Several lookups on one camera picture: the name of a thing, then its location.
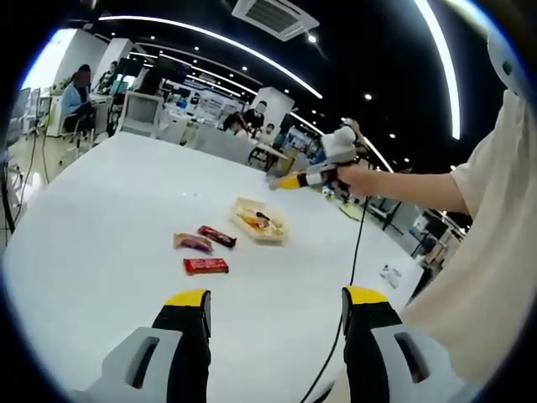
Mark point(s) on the small black food packet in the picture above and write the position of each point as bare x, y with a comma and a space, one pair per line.
262, 216

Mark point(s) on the person's right hand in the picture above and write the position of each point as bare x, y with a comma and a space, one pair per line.
354, 180

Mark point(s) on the grey crumpled cloth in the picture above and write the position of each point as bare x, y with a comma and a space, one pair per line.
273, 183

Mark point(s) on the dark red food bar packet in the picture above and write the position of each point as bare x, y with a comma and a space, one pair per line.
217, 236

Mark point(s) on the cream hexagonal container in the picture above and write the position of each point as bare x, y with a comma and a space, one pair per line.
268, 238

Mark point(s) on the white mesh office chair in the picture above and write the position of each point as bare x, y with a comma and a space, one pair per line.
142, 111
222, 144

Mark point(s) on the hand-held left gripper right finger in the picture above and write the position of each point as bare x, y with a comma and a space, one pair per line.
365, 344

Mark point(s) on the white worn device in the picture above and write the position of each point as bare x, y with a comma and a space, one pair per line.
503, 54

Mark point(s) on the small white device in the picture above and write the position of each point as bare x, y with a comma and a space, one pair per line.
390, 275

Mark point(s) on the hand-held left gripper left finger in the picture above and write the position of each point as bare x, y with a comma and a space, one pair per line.
189, 348

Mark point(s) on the tan purple-print food packet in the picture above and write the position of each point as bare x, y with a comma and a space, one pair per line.
193, 242

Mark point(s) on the bright red food bar packet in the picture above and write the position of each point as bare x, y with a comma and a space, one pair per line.
205, 266

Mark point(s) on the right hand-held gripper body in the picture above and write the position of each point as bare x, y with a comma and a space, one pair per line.
340, 144

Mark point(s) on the ceiling air conditioner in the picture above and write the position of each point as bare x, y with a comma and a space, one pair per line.
272, 17

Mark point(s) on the thin ceiling light strip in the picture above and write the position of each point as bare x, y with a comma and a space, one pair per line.
117, 18

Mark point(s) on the wide curved ceiling light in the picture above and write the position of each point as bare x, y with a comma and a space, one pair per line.
454, 117

